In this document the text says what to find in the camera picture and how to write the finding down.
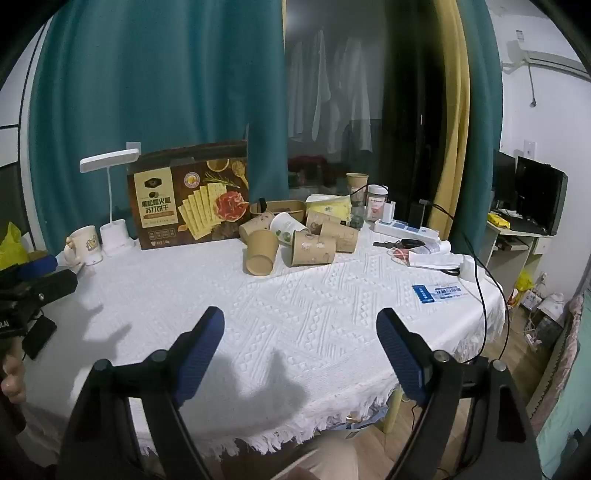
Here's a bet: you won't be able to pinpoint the black cable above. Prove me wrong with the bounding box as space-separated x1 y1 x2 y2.
418 199 491 361

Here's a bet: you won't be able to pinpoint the yellow curtain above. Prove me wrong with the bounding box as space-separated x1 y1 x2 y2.
431 0 472 241

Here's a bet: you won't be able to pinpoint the small dark glass bottle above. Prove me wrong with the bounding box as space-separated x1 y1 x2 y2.
350 191 368 230

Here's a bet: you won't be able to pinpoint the wooden table leg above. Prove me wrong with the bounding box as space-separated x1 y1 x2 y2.
385 387 406 435

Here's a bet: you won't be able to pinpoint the plain brown paper cup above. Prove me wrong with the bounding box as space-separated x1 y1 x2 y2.
318 222 360 254
244 229 280 277

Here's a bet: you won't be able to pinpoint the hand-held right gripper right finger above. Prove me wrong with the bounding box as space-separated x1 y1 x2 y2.
376 308 543 480

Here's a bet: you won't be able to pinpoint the printed blanket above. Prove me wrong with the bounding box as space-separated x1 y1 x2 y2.
525 285 591 480

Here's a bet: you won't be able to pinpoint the white paper cup green print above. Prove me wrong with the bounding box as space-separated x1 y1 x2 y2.
269 212 310 247

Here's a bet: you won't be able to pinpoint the white power strip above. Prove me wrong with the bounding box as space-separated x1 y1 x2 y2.
373 219 441 241

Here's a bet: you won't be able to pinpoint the white cartoon mug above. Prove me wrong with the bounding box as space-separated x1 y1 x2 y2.
65 224 103 268

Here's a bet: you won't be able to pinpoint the tall kraft paper cup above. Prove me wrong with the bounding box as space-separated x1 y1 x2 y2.
345 172 370 205

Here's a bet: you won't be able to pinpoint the white desk lamp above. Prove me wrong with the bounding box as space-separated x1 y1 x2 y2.
79 148 141 257

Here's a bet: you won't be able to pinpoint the blue white card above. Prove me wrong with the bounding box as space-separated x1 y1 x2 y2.
412 282 465 306

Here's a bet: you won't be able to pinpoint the narrow teal curtain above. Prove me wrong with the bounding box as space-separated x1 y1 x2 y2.
454 0 504 256

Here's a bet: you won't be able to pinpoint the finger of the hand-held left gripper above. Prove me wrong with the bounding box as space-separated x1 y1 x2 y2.
0 254 59 283
0 269 79 306

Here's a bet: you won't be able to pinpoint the white lidded jar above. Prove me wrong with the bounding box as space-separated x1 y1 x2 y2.
366 184 390 222

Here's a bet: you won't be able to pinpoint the black monitor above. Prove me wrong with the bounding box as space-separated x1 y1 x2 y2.
514 155 570 237

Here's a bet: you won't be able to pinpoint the hanging white clothes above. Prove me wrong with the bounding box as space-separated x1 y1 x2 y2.
288 27 375 154

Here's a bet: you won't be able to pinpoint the wide teal curtain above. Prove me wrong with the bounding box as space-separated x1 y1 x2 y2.
28 0 290 256

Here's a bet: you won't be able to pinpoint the white face mask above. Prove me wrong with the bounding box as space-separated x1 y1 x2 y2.
390 244 463 272

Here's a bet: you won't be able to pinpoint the kraft paper bowl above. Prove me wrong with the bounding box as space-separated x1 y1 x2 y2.
249 199 308 227

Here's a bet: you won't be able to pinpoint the printed kraft paper cup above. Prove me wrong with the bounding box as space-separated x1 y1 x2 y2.
305 210 345 232
290 230 337 267
238 213 274 244

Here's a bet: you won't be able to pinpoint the yellow plastic bag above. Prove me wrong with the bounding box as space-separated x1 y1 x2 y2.
0 221 36 271

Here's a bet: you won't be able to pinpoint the white side desk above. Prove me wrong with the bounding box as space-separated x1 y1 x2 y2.
479 216 556 297

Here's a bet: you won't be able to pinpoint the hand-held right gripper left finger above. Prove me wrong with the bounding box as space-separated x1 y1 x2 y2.
55 306 225 480

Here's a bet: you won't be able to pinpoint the brown cracker box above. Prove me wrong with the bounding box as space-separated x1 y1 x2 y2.
127 140 251 251

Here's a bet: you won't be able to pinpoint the yellow tissue pack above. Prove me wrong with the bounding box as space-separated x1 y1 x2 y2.
305 193 354 220

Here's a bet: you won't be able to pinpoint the person's left hand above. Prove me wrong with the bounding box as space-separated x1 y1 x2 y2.
0 354 27 403

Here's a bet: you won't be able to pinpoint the white air conditioner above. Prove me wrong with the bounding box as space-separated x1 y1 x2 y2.
501 39 591 80

